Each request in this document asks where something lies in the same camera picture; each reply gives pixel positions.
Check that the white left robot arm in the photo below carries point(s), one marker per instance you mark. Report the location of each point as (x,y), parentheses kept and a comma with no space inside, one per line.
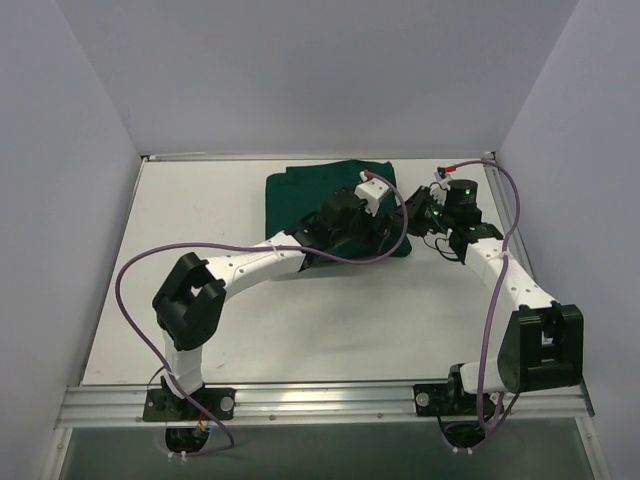
(190,301)

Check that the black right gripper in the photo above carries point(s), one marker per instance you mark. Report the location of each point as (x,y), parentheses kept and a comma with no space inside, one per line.
(417,204)

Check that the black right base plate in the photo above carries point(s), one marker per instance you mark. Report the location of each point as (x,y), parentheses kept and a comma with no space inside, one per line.
(437,399)

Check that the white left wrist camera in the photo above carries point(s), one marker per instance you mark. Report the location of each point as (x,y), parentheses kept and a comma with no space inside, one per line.
(372,191)

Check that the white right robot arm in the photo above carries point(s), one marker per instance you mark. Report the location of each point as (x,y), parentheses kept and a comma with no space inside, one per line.
(542,345)

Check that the aluminium front frame rail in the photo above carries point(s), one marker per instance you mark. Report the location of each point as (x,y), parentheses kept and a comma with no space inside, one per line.
(301,404)

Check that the dark green surgical cloth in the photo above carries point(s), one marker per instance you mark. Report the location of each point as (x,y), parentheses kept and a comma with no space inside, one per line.
(300,190)

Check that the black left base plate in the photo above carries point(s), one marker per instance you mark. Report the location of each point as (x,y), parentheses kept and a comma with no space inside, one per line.
(161,405)

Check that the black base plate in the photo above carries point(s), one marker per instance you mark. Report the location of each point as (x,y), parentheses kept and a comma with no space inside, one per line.
(437,399)
(161,405)

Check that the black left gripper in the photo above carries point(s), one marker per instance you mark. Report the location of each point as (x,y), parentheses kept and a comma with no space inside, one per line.
(379,226)

